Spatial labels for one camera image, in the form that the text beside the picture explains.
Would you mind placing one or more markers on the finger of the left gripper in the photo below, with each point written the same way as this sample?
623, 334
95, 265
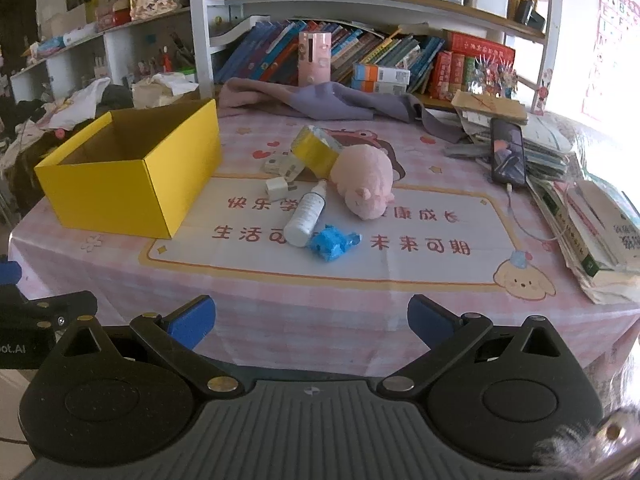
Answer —
10, 273

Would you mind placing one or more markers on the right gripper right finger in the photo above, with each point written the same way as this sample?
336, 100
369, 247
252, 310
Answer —
449, 338

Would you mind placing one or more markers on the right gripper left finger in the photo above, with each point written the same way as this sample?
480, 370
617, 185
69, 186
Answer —
171, 340

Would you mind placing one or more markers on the blue toy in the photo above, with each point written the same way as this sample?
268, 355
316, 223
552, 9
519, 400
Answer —
331, 243

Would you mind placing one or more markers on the pink plush pig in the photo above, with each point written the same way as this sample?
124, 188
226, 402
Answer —
363, 175

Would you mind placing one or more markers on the white spray bottle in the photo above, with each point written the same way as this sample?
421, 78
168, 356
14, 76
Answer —
298, 231

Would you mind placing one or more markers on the yellow tape roll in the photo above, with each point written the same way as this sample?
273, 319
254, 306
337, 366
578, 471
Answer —
317, 150

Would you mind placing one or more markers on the white charger plug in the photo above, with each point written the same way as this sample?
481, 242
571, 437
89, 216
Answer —
287, 166

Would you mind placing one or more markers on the pink printed tablecloth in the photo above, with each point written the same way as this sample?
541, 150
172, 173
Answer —
450, 234

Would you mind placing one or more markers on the yellow cardboard box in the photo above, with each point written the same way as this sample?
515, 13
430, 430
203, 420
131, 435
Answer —
134, 172

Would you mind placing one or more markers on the white clothes pile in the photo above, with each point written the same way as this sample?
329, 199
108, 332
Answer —
82, 106

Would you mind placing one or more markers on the stack of papers and books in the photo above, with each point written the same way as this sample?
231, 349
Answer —
594, 223

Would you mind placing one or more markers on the black smartphone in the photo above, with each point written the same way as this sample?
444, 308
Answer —
508, 164

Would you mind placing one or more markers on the purple pink towel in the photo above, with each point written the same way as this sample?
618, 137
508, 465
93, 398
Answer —
330, 101

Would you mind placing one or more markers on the red dictionary books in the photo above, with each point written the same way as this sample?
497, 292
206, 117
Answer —
470, 63

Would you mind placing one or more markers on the orange white medicine boxes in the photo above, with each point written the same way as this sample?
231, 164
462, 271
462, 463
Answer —
376, 79

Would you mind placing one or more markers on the pink pencil holder box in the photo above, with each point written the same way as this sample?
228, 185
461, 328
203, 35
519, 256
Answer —
314, 58

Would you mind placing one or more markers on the row of blue books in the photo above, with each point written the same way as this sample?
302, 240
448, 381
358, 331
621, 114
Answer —
269, 52

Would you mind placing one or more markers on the white bookshelf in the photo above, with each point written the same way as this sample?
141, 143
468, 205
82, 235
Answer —
122, 47

